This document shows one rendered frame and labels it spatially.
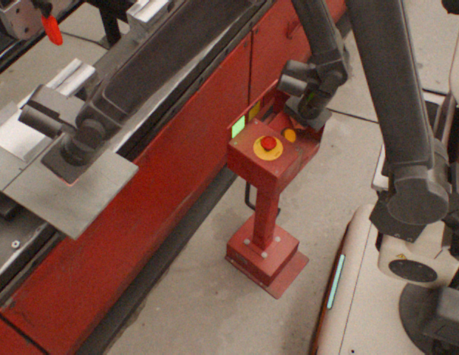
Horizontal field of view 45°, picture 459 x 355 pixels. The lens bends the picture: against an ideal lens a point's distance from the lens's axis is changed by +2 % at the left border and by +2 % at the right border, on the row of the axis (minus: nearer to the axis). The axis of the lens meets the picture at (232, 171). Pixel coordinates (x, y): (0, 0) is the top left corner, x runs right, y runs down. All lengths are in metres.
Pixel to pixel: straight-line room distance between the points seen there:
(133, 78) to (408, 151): 0.36
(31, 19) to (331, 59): 0.57
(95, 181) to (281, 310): 1.09
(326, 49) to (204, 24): 0.53
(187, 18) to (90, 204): 0.50
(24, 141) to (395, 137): 0.72
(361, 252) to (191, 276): 0.62
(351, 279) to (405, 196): 1.02
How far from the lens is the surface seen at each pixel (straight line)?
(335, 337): 1.69
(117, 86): 0.74
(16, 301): 1.29
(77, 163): 0.94
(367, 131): 2.39
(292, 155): 1.33
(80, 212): 1.03
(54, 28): 1.04
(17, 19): 1.03
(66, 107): 0.85
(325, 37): 1.12
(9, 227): 1.21
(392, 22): 0.61
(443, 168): 0.79
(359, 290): 1.75
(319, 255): 2.07
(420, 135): 0.71
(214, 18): 0.63
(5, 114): 1.18
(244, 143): 1.34
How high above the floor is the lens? 1.89
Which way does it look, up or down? 59 degrees down
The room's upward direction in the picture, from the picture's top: 1 degrees clockwise
